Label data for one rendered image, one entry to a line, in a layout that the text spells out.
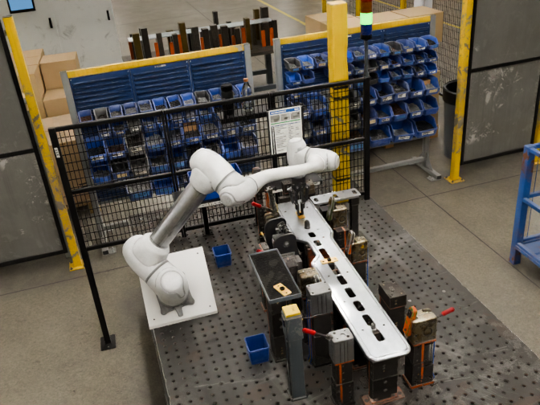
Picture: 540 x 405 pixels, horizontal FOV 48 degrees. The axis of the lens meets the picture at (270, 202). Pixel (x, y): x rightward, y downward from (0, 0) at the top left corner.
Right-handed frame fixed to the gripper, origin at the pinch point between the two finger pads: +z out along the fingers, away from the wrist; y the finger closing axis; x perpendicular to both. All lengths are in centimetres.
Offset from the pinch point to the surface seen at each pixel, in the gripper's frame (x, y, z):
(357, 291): -74, 4, 5
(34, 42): 640, -191, 18
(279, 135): 54, 5, -22
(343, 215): -8.1, 22.3, 5.1
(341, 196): 13.4, 29.7, 5.1
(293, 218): -0.7, -4.2, 5.2
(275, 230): -28.9, -21.7, -7.3
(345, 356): -109, -16, 8
